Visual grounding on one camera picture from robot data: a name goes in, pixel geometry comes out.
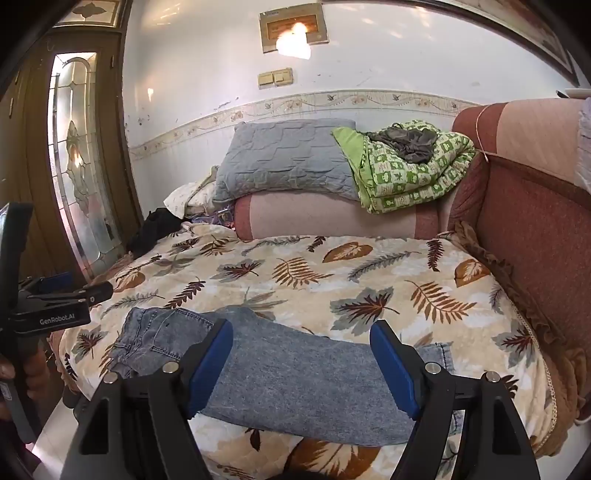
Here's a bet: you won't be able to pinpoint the person's left hand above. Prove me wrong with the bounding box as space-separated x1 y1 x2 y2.
0 339 51 421

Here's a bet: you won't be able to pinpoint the purple patterned cloth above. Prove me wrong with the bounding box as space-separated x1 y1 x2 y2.
189 209 237 230

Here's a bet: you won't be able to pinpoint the black cloth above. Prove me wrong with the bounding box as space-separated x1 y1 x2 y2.
127 208 185 259

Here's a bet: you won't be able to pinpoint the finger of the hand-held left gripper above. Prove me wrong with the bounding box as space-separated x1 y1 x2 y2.
69 282 114 306
21 272 74 296

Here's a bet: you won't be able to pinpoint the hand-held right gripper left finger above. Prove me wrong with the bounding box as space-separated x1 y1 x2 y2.
60 318 234 480

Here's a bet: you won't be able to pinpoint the brown ruffled sofa cover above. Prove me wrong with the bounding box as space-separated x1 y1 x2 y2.
450 220 591 455

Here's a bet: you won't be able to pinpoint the grey quilted pillow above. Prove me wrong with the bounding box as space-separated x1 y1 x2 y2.
213 119 361 204

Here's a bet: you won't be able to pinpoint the leaf print blanket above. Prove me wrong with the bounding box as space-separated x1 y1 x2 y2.
58 231 555 480

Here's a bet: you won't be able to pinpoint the white crumpled cloth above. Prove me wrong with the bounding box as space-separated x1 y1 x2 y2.
165 166 220 217

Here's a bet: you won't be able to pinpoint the beige wall switch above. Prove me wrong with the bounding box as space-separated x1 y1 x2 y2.
257 68 294 89

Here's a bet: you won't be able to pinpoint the wooden door with glass panel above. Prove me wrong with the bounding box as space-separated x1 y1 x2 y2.
0 23 145 287

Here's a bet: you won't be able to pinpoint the green patterned folded quilt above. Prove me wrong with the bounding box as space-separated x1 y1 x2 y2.
331 119 477 214

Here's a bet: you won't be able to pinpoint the red and pink sofa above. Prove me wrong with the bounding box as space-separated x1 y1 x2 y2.
233 95 591 457

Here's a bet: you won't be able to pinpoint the white cloth on sofa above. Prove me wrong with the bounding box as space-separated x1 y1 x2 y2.
573 95 591 195

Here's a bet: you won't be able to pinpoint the grey-blue denim pants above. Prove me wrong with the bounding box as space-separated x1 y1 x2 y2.
109 305 464 448

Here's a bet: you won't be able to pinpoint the dark grey garment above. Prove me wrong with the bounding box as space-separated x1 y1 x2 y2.
365 124 439 163

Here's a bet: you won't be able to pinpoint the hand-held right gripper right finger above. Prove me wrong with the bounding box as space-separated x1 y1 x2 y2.
369 320 542 480

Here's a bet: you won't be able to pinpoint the beige wall panel box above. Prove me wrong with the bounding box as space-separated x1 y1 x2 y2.
259 2 329 54

